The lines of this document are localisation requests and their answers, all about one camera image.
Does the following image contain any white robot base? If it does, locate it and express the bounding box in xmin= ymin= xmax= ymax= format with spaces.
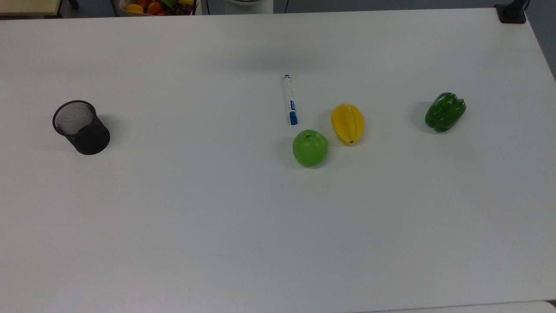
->
xmin=225 ymin=0 xmax=274 ymax=15

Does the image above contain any black table clamp mount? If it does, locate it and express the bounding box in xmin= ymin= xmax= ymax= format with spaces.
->
xmin=494 ymin=0 xmax=530 ymax=24

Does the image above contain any black mesh pen cup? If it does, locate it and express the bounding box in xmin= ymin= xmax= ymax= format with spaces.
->
xmin=53 ymin=100 xmax=111 ymax=156

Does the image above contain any green apple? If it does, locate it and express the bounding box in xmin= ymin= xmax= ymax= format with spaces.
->
xmin=292 ymin=129 xmax=329 ymax=167

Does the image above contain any box of toy fruit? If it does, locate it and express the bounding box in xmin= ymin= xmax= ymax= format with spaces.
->
xmin=119 ymin=0 xmax=203 ymax=17

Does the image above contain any light wooden side table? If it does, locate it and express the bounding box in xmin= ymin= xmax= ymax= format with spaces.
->
xmin=0 ymin=0 xmax=63 ymax=18

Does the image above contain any green bell pepper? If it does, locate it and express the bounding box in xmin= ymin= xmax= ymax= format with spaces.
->
xmin=425 ymin=92 xmax=467 ymax=133

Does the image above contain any blue white marker pen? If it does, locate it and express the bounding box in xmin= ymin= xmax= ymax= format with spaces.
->
xmin=284 ymin=74 xmax=299 ymax=126

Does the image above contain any yellow starfruit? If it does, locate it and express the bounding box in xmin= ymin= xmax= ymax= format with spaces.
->
xmin=331 ymin=103 xmax=365 ymax=146

